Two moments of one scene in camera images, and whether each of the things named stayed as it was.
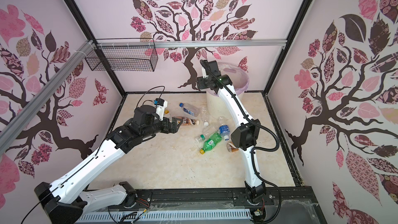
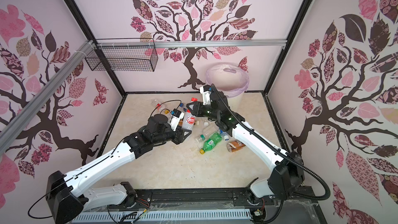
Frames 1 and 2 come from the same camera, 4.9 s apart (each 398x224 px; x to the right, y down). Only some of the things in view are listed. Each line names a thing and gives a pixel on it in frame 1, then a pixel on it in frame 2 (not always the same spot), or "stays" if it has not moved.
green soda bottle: (211, 142) stays
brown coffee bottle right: (231, 148) stays
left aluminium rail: (17, 123) stays
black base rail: (296, 205) stays
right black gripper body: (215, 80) to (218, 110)
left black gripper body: (157, 126) to (169, 135)
